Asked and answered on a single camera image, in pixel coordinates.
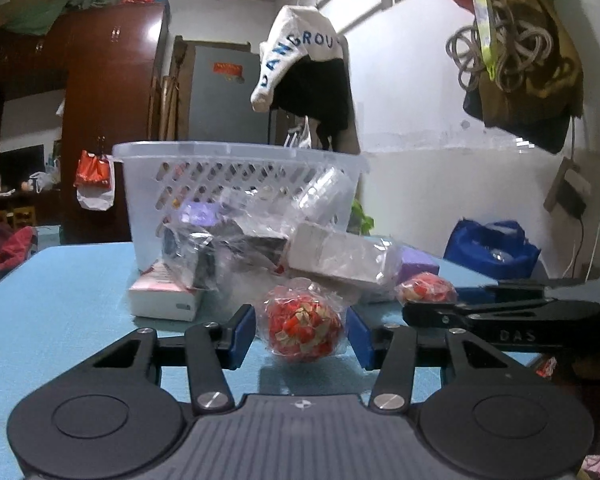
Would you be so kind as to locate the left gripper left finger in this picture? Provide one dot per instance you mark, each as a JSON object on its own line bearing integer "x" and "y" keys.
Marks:
{"x": 209, "y": 350}

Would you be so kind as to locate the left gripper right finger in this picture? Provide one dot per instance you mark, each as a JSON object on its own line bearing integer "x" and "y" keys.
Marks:
{"x": 391, "y": 350}

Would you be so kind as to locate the purple box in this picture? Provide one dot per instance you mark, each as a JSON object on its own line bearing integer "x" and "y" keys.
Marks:
{"x": 413, "y": 262}

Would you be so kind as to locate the red white ball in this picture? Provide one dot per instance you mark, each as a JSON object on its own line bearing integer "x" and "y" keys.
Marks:
{"x": 301, "y": 321}

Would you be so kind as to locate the blue shopping bag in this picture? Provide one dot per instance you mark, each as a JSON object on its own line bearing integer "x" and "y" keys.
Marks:
{"x": 499, "y": 250}

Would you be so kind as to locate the white red box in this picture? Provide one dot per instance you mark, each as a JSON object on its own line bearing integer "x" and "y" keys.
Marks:
{"x": 155, "y": 294}

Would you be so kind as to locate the white plastic laundry basket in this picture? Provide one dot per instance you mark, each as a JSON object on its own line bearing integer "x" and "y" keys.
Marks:
{"x": 162, "y": 178}

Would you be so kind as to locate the orange white plastic bag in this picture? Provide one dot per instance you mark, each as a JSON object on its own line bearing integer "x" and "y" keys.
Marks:
{"x": 95, "y": 182}

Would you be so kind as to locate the grey door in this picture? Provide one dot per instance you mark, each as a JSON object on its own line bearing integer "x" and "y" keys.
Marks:
{"x": 220, "y": 110}

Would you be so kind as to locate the white and black hanging garment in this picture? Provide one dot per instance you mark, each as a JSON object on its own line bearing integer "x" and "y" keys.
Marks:
{"x": 304, "y": 72}

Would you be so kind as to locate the dark red wooden wardrobe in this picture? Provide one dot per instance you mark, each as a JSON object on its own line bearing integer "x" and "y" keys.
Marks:
{"x": 108, "y": 61}

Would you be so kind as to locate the hanging bag with ropes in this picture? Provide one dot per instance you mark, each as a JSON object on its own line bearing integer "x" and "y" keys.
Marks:
{"x": 519, "y": 69}

